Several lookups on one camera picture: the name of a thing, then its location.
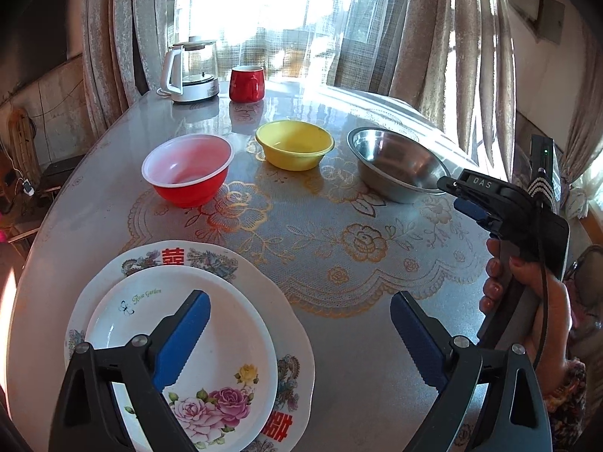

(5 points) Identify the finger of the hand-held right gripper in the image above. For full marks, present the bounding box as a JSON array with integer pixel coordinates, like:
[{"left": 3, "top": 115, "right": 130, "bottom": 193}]
[
  {"left": 437, "top": 169, "right": 514, "bottom": 199},
  {"left": 453, "top": 196, "right": 502, "bottom": 238}
]

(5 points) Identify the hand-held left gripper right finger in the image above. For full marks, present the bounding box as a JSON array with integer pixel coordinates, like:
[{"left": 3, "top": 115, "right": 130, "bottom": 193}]
[{"left": 390, "top": 291, "right": 553, "bottom": 452}]

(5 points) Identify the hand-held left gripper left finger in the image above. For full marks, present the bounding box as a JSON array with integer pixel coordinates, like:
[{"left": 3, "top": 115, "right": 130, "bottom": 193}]
[{"left": 48, "top": 289, "right": 211, "bottom": 452}]

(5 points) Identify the white rose pattern plate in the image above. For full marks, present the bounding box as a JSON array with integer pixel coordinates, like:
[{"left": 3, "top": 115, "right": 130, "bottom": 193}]
[{"left": 85, "top": 266, "right": 279, "bottom": 452}]

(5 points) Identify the stainless steel bowl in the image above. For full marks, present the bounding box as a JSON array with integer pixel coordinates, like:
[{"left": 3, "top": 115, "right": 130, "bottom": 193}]
[{"left": 347, "top": 127, "right": 448, "bottom": 204}]

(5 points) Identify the white plate with red print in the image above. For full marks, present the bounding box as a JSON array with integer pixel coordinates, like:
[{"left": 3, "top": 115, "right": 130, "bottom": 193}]
[{"left": 64, "top": 240, "right": 315, "bottom": 452}]

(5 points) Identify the red plastic bowl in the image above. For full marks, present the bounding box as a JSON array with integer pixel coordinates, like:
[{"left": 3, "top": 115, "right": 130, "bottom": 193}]
[{"left": 141, "top": 134, "right": 235, "bottom": 209}]

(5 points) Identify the yellow plastic bowl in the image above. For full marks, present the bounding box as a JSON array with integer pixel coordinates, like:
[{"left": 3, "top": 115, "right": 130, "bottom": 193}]
[{"left": 255, "top": 121, "right": 335, "bottom": 171}]

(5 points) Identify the person's right hand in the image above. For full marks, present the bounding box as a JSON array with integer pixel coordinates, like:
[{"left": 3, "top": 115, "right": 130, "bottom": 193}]
[{"left": 479, "top": 238, "right": 575, "bottom": 387}]

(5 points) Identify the beige velvet curtain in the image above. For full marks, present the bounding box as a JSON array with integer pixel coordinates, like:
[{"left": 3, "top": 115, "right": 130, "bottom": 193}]
[
  {"left": 78, "top": 0, "right": 182, "bottom": 128},
  {"left": 389, "top": 0, "right": 516, "bottom": 161},
  {"left": 560, "top": 9, "right": 603, "bottom": 184}
]

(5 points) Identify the gold lace table mat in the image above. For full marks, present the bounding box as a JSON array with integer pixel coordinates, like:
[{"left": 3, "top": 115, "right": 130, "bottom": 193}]
[{"left": 122, "top": 99, "right": 495, "bottom": 318}]

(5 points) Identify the sheer net curtain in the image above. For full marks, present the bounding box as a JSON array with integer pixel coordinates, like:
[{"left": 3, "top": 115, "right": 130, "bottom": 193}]
[{"left": 254, "top": 0, "right": 415, "bottom": 95}]

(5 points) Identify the dark low stand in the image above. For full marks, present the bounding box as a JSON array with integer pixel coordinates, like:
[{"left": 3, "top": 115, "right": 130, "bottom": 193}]
[{"left": 38, "top": 160, "right": 78, "bottom": 199}]

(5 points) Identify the white glass electric kettle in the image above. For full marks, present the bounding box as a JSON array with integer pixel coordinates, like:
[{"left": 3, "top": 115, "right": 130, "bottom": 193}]
[{"left": 157, "top": 36, "right": 220, "bottom": 104}]

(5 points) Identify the red mug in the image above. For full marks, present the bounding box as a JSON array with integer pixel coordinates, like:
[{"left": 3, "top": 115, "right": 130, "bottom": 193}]
[{"left": 229, "top": 66, "right": 266, "bottom": 103}]

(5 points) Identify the barred window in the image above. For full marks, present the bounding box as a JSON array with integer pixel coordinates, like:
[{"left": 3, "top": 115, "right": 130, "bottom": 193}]
[{"left": 174, "top": 0, "right": 359, "bottom": 81}]

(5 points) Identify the grey wall box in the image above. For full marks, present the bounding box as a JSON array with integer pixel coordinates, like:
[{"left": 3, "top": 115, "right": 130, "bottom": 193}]
[{"left": 510, "top": 0, "right": 566, "bottom": 44}]

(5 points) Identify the black wall television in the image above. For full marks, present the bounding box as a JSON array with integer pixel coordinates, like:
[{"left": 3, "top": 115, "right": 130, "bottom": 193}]
[{"left": 0, "top": 0, "right": 71, "bottom": 86}]

